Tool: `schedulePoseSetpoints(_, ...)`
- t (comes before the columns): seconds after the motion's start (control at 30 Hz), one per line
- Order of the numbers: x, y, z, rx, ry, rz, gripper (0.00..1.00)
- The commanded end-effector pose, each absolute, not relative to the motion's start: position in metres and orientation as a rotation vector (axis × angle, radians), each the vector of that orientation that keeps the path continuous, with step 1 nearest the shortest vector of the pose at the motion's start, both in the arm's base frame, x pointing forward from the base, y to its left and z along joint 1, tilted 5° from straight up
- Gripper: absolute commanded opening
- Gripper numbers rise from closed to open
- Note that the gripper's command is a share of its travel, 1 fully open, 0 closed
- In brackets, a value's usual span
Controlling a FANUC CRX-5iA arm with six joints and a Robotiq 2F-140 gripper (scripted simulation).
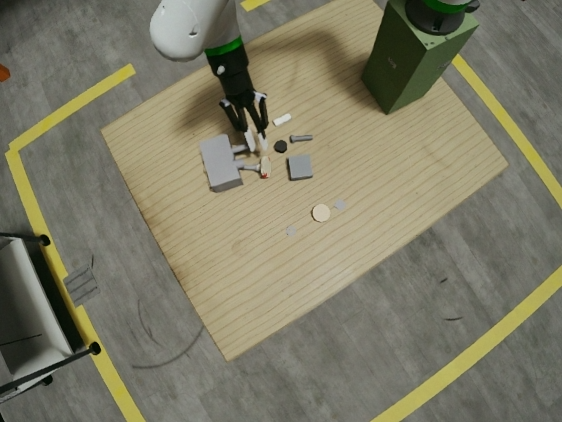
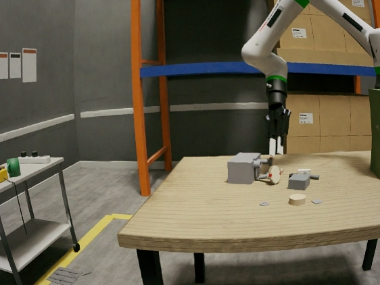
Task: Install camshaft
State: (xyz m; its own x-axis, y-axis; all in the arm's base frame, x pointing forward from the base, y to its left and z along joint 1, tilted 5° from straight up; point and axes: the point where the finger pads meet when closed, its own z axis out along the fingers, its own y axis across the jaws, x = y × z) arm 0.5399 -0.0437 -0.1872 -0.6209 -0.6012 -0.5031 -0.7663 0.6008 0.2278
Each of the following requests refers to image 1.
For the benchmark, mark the black round disc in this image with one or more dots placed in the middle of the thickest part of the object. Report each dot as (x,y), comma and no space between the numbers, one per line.
(281,146)

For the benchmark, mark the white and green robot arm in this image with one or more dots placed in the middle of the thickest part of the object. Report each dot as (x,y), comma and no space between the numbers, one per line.
(181,30)

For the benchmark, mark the grey bolt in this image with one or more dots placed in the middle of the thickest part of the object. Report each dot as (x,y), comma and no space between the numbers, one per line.
(300,138)

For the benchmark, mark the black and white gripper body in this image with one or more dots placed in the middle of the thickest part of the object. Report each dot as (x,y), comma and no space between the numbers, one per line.
(239,84)

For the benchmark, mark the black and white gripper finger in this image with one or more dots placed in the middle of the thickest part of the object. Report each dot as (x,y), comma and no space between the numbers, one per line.
(240,122)
(261,99)

